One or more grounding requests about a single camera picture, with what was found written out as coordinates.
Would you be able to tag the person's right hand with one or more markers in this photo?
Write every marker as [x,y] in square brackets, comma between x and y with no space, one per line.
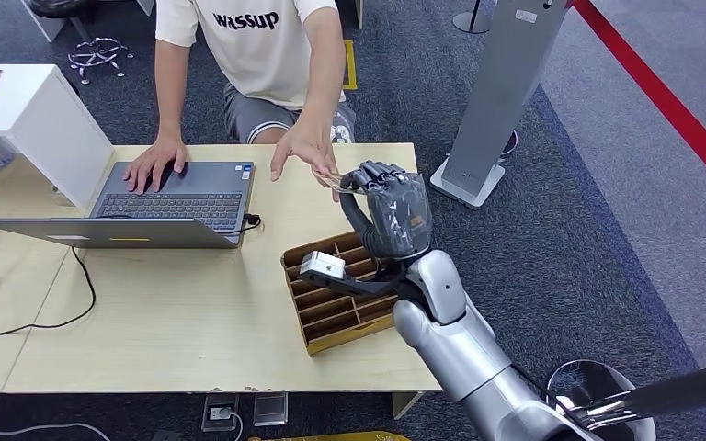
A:
[153,161]

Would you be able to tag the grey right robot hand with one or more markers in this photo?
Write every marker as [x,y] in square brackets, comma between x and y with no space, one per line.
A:
[398,213]

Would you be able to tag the person's left hand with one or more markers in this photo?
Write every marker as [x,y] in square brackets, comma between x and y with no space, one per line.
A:
[307,146]

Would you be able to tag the person's left forearm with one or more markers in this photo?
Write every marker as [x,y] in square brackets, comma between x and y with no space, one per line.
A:
[322,67]

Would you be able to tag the person's right forearm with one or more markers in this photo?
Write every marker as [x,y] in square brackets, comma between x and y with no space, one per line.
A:
[172,91]

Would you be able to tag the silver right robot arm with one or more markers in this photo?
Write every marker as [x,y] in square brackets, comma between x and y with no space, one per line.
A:
[469,353]

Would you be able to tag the person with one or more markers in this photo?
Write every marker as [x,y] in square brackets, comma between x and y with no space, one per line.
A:
[255,55]

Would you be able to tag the brown slotted card organizer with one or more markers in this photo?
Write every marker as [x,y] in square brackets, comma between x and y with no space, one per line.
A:
[328,316]

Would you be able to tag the grey laptop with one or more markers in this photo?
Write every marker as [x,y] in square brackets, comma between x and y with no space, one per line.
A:
[176,198]

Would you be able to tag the office chair with chrome base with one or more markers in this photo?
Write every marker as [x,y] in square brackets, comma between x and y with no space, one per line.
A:
[94,55]

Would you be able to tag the white cabinet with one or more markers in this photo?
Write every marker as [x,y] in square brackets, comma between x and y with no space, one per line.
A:
[36,115]

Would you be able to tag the grey kiosk stand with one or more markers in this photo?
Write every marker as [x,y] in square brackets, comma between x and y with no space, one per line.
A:
[499,91]

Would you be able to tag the pale table leg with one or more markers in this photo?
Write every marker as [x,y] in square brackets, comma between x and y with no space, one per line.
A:
[403,403]

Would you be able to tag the round stanchion base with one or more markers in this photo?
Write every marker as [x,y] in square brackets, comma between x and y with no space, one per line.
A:
[472,23]

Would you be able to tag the metal floor socket plate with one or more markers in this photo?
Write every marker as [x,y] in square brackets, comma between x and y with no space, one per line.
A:
[271,408]

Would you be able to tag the yellow object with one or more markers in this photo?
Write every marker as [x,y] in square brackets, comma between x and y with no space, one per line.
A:
[328,437]

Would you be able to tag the round chrome base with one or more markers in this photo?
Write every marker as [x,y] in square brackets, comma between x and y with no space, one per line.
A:
[596,380]

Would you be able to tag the floor power socket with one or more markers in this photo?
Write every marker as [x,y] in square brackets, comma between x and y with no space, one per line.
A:
[219,414]

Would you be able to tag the red barrier belt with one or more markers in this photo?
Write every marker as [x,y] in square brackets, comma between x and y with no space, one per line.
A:
[663,100]

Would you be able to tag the dark metal bar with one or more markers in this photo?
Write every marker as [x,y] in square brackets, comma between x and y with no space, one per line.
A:
[682,389]

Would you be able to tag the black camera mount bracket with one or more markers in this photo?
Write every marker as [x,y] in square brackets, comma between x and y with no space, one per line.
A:
[365,286]

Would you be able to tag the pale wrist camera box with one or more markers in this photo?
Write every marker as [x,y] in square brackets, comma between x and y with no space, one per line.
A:
[322,265]

